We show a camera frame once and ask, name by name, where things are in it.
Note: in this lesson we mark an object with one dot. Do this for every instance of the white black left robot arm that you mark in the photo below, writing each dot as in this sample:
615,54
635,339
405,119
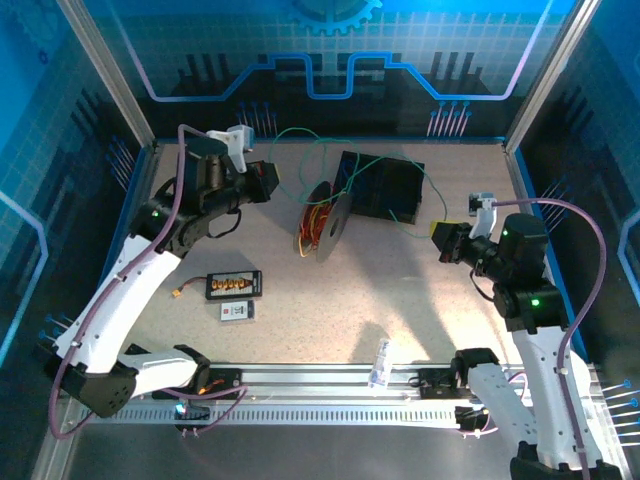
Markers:
125,300

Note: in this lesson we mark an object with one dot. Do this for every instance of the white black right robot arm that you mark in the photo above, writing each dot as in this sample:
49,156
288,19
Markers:
545,380

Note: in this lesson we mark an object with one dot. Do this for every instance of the black plastic tray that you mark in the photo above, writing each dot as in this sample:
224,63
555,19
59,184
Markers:
400,190

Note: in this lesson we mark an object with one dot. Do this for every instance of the black board with yellow connectors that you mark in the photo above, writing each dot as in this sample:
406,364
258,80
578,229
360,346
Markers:
235,285

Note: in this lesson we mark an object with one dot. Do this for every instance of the small white black card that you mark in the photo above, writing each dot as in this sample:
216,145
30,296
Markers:
237,311

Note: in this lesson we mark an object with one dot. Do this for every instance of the clear plastic packet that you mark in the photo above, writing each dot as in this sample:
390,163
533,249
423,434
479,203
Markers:
381,365

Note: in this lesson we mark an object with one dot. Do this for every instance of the black controller box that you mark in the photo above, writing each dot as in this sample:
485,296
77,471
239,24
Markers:
192,412
470,419

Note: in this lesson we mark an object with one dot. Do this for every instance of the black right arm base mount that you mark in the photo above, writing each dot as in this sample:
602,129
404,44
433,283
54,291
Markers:
435,382

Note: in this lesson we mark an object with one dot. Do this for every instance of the aluminium frame post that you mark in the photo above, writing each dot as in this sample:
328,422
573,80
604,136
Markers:
550,75
111,75

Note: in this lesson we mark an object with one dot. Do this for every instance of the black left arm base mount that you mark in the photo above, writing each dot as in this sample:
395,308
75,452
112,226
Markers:
225,375

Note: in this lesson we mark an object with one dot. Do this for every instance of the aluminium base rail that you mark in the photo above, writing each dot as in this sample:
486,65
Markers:
310,375

